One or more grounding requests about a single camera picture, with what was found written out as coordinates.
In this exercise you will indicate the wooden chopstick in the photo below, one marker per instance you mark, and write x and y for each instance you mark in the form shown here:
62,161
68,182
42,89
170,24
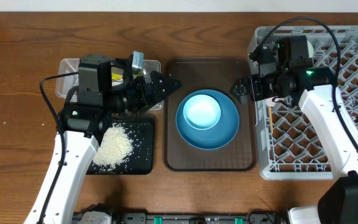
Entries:
270,118

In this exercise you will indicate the brown serving tray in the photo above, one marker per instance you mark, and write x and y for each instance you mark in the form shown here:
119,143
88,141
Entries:
209,73

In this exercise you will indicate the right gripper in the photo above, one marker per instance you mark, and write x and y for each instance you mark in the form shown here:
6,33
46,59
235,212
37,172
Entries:
255,80

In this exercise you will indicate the pile of white rice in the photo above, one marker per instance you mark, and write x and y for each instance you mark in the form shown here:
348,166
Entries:
119,144

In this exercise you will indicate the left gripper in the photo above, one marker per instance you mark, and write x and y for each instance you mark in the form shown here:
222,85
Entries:
141,107

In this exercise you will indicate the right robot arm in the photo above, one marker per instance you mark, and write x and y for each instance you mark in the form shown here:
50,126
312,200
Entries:
290,72

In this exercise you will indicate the yellow green snack wrapper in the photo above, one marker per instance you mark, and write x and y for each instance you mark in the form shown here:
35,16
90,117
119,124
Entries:
116,77

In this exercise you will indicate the pink cup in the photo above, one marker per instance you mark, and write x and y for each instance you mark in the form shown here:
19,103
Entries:
271,102

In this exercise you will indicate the dark blue plate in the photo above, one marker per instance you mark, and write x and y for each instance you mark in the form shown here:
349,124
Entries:
217,136

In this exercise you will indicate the black plastic tray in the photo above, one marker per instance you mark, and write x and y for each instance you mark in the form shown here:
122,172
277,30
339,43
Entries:
144,164

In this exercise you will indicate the mint green bowl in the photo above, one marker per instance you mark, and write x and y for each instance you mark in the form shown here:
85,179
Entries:
310,49

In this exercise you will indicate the light blue bowl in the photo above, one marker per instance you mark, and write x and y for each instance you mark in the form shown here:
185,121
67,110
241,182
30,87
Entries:
202,111

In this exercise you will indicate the clear plastic waste bin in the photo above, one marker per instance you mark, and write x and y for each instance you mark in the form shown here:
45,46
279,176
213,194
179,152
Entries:
67,77

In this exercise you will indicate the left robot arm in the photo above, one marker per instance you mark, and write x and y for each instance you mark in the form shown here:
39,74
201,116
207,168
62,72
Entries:
80,130

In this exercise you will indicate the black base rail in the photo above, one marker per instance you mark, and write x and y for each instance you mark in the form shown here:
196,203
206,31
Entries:
102,213

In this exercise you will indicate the grey dishwasher rack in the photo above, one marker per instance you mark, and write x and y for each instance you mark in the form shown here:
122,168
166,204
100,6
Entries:
293,151

